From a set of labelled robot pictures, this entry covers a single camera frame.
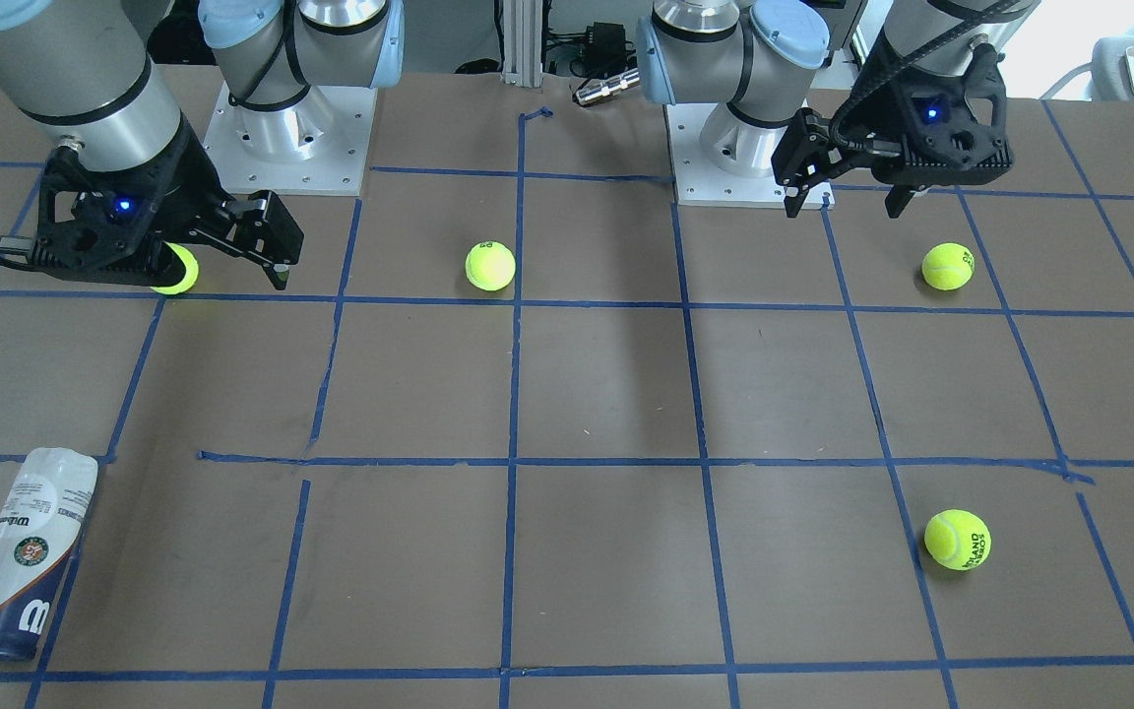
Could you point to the white blue tennis ball can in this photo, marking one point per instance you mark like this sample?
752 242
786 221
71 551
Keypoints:
40 522

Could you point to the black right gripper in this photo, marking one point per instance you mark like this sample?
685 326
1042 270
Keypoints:
190 169

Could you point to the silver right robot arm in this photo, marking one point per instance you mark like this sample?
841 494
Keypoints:
81 73

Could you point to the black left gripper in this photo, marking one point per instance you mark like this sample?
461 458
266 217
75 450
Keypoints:
875 110

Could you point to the black power adapter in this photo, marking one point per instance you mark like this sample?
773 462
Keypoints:
601 50

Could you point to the tennis ball far centre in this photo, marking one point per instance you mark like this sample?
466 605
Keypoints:
490 266

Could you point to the silver metal connector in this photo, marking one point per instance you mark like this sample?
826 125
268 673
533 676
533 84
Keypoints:
595 91

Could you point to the tennis ball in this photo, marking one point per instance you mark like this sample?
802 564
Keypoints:
948 266
183 271
957 539
490 266

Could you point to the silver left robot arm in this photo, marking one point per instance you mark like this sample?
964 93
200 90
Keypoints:
761 57

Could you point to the aluminium frame post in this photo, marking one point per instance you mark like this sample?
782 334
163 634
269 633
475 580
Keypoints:
521 37

